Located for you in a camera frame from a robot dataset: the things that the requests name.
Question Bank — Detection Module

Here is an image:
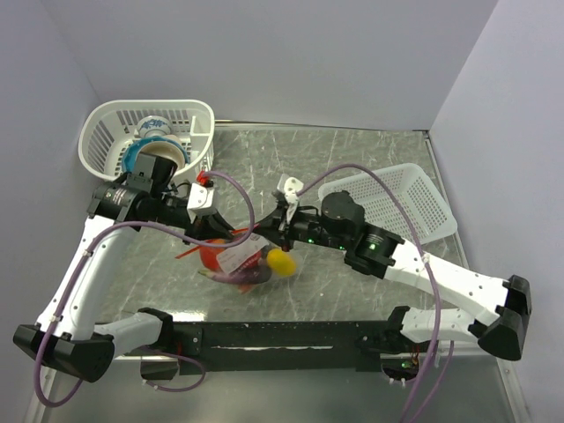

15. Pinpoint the blue rimmed plate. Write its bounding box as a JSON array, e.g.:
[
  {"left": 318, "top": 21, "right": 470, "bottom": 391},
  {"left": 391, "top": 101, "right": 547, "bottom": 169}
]
[{"left": 122, "top": 136, "right": 189, "bottom": 172}]

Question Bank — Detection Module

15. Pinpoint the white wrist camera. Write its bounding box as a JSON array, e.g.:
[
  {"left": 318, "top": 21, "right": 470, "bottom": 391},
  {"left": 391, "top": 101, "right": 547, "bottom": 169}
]
[
  {"left": 187, "top": 183, "right": 217, "bottom": 217},
  {"left": 274, "top": 174, "right": 304, "bottom": 224}
]

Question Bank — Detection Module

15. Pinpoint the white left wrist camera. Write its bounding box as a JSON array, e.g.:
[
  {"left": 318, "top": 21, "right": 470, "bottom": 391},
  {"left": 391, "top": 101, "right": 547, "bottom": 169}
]
[{"left": 187, "top": 183, "right": 217, "bottom": 217}]

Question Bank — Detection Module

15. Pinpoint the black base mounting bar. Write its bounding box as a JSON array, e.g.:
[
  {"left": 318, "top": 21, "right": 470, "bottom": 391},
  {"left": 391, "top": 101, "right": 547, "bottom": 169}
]
[{"left": 150, "top": 321, "right": 429, "bottom": 372}]

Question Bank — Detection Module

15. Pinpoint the red fake pomegranate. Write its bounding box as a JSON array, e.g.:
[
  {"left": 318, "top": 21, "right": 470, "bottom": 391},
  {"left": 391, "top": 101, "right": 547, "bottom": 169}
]
[{"left": 218, "top": 251, "right": 263, "bottom": 274}]

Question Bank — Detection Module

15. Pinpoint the white rectangular perforated basket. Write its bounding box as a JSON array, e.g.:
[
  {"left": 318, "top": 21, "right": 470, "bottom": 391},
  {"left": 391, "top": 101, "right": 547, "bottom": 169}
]
[{"left": 317, "top": 162, "right": 458, "bottom": 246}]

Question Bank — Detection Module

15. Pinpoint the yellow fake lemon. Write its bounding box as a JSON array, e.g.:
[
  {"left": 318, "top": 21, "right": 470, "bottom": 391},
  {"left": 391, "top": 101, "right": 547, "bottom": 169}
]
[{"left": 266, "top": 249, "right": 297, "bottom": 277}]

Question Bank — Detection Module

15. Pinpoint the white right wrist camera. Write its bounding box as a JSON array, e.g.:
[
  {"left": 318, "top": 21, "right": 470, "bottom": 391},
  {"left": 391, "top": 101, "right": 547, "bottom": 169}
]
[{"left": 274, "top": 174, "right": 304, "bottom": 224}]

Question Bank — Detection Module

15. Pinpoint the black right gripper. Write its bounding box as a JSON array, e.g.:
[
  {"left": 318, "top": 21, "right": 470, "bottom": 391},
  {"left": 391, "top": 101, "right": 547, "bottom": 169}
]
[{"left": 250, "top": 202, "right": 350, "bottom": 251}]

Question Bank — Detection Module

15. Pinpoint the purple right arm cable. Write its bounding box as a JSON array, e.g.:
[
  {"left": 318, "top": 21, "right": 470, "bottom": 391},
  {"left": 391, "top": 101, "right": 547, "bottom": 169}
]
[{"left": 294, "top": 163, "right": 455, "bottom": 423}]

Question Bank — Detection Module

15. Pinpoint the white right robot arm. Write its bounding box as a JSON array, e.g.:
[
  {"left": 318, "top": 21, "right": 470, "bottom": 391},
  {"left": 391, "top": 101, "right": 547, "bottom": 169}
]
[{"left": 254, "top": 191, "right": 532, "bottom": 361}]

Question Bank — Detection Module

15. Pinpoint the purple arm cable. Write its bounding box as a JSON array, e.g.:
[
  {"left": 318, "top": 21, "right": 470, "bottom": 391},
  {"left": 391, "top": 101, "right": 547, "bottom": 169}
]
[
  {"left": 33, "top": 169, "right": 256, "bottom": 409},
  {"left": 294, "top": 163, "right": 455, "bottom": 423}
]

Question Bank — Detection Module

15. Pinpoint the orange fake tomato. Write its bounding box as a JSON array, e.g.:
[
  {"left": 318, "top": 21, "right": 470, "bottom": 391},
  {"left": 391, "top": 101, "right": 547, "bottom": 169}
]
[{"left": 198, "top": 239, "right": 226, "bottom": 271}]

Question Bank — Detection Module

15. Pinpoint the blue white patterned bowl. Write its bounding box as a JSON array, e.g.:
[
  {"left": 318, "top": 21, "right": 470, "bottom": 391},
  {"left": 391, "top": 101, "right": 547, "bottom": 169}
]
[{"left": 137, "top": 115, "right": 173, "bottom": 138}]

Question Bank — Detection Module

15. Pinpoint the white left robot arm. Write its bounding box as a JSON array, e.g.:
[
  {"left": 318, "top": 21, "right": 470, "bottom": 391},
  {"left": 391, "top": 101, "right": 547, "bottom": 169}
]
[{"left": 13, "top": 153, "right": 228, "bottom": 385}]

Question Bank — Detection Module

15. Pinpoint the beige ceramic bowl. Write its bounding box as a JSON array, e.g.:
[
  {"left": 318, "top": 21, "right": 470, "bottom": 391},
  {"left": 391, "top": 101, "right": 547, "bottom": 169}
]
[{"left": 139, "top": 140, "right": 187, "bottom": 171}]

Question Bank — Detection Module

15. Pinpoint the fake watermelon slice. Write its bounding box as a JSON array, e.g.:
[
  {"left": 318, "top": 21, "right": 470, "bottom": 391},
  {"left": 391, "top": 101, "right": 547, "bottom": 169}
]
[{"left": 238, "top": 285, "right": 254, "bottom": 293}]

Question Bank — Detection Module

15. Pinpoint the clear zip top bag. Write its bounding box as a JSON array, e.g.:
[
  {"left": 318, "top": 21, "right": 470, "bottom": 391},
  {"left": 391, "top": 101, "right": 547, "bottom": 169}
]
[{"left": 176, "top": 234, "right": 303, "bottom": 293}]

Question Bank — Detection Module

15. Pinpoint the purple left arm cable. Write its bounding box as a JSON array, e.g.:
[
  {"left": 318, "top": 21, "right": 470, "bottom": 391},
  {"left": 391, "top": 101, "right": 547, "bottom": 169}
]
[{"left": 33, "top": 169, "right": 256, "bottom": 409}]

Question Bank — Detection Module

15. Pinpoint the white oval dish rack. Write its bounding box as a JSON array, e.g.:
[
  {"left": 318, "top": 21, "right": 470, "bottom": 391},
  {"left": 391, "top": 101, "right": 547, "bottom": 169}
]
[{"left": 78, "top": 100, "right": 215, "bottom": 183}]

